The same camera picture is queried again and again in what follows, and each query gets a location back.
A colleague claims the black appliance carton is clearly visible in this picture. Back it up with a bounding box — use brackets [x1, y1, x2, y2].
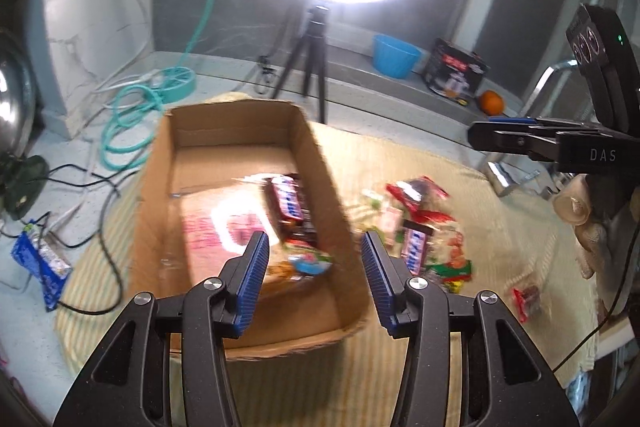
[424, 38, 490, 104]

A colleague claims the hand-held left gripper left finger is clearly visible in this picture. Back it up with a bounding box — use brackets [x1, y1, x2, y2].
[52, 231, 271, 427]

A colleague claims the colourful snack packet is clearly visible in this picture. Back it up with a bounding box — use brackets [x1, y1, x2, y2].
[285, 247, 335, 282]

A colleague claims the orange fruit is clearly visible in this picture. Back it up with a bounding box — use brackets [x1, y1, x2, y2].
[477, 91, 507, 116]

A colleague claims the small red clear packet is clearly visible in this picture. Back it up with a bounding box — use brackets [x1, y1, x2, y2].
[510, 279, 544, 325]

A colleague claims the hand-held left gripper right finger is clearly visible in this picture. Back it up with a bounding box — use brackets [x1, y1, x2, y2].
[361, 230, 581, 427]

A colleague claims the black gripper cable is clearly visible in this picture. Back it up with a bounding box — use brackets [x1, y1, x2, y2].
[550, 227, 640, 373]

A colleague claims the pile of mixed snack packets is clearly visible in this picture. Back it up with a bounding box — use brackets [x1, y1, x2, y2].
[360, 176, 474, 295]

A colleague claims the person's right hand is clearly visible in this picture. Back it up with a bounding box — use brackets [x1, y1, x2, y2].
[552, 174, 640, 288]

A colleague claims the teal hose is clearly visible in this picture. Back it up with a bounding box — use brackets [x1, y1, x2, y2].
[102, 0, 236, 168]

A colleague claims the black tripod cable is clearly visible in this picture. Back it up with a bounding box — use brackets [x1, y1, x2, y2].
[257, 54, 279, 96]

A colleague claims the black tripod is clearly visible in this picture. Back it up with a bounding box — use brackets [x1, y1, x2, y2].
[272, 4, 333, 125]

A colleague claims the blue snack packet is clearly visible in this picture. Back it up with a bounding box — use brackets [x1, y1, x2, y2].
[11, 219, 73, 313]

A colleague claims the chrome metal frame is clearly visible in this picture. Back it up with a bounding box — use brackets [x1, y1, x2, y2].
[487, 59, 596, 198]

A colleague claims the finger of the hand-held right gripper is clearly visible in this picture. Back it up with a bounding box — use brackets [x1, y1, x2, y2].
[467, 122, 561, 162]
[487, 116, 601, 132]

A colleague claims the blue plastic basin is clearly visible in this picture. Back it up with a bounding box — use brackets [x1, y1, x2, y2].
[372, 34, 423, 80]

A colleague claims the steel bowl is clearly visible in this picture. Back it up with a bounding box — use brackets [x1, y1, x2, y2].
[0, 27, 38, 158]

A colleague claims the brown cardboard box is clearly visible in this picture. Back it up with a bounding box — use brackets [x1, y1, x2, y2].
[129, 99, 373, 363]

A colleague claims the black floor cable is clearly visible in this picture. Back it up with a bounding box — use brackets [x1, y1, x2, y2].
[0, 162, 148, 315]

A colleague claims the dark green object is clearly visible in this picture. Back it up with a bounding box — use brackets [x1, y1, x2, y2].
[0, 154, 51, 220]

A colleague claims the striped cloth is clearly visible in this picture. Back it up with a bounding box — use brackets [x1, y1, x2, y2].
[55, 122, 601, 427]

